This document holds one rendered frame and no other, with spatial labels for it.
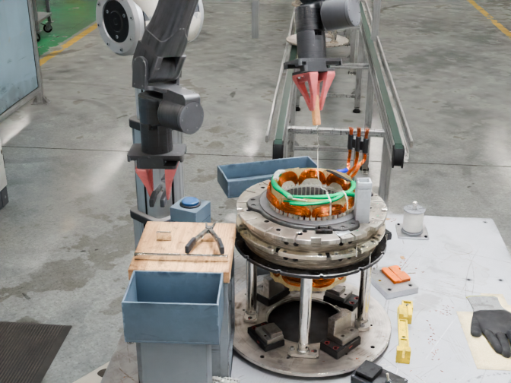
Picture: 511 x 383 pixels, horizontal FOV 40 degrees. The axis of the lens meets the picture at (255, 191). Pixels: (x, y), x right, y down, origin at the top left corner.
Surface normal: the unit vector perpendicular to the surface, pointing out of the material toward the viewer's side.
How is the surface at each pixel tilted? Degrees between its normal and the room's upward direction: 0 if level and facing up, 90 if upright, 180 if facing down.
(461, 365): 0
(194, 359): 90
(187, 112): 89
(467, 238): 0
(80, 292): 0
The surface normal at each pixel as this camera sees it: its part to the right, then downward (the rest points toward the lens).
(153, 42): -0.63, 0.21
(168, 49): 0.65, 0.62
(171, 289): -0.04, 0.42
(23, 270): 0.00, -0.91
